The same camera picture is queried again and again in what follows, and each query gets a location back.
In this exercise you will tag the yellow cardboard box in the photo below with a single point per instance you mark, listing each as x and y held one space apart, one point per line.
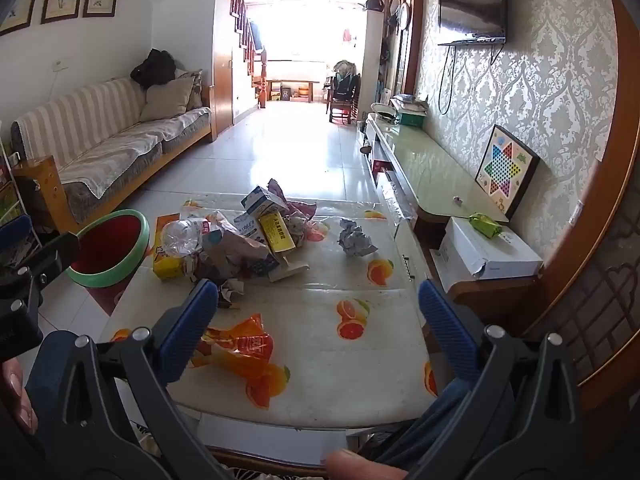
165 262

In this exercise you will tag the wooden under-stair door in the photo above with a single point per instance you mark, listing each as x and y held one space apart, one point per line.
223 85

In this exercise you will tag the silver foil wrapper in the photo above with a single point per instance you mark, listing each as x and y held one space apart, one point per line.
276 189

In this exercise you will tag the grey folded cloth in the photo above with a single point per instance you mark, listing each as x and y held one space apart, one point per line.
410 103

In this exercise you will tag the clear plastic bottle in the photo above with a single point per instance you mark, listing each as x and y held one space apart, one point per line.
182 237

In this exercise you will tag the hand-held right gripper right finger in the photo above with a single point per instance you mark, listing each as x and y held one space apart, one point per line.
445 330

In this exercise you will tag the red hanging cloth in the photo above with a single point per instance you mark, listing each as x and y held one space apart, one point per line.
347 35

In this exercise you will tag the low wooden bench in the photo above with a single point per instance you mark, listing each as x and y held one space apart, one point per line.
292 85

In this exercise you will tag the blue cloud print milk carton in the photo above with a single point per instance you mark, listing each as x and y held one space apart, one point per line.
262 202

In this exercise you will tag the black bag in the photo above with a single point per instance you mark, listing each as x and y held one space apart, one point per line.
154 67

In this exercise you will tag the wall mounted television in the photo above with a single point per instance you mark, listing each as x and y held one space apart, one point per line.
472 7

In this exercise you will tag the white and blue milk carton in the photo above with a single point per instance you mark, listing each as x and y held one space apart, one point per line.
249 227

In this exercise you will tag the beige pillow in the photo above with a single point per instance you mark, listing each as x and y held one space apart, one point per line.
167 99

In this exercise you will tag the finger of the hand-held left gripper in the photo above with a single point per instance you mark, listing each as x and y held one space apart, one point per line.
15 235
55 255

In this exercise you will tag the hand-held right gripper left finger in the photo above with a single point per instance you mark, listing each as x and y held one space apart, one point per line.
187 330

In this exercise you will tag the yellow label carton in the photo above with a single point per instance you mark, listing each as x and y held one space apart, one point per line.
277 232

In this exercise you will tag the glass top television cabinet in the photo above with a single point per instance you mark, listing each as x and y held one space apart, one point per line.
430 170

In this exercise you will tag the white wall socket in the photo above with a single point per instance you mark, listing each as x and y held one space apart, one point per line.
60 65

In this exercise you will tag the person's left hand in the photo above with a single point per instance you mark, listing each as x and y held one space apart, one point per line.
15 390

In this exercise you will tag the chair with hanging clothes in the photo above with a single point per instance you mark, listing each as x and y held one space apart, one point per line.
344 90

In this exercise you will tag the orange snack wrapper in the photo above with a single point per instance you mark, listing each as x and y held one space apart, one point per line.
240 347

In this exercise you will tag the striped cover wooden sofa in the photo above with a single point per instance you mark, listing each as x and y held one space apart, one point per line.
110 135

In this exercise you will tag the wooden lattice partition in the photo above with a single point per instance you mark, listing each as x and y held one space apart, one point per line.
600 310

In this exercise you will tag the white cardboard box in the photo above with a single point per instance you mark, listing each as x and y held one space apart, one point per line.
487 255

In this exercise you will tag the round wall clock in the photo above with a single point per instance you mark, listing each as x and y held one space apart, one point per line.
404 16

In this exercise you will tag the brown paper bag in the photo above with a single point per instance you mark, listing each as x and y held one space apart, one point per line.
230 250

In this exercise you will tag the pink wrapper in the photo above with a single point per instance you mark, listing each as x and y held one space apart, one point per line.
302 208

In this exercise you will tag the green packet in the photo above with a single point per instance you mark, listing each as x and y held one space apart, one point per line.
484 224

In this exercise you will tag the small paper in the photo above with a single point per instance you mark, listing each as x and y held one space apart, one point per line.
231 292

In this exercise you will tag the white dish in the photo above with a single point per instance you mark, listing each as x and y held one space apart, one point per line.
384 110

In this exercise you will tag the wooden staircase railing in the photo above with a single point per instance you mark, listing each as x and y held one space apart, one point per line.
245 25

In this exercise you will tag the grey paper ball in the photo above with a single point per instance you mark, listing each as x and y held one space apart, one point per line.
357 240

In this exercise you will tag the green rimmed red bin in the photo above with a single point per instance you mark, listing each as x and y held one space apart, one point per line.
107 250

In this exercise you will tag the person's right hand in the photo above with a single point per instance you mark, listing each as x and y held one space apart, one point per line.
365 467

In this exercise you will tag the dark helmet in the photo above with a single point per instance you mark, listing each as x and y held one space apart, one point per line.
374 5

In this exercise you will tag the patterned pillow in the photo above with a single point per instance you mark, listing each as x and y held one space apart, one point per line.
196 87

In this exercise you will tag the printed paper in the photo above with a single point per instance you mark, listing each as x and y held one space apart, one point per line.
298 230

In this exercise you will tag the green box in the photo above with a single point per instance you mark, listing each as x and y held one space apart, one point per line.
412 119

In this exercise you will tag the star checkers board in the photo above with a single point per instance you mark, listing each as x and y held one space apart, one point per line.
502 172

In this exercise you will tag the row of picture books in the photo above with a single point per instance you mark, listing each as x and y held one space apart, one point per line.
7 200

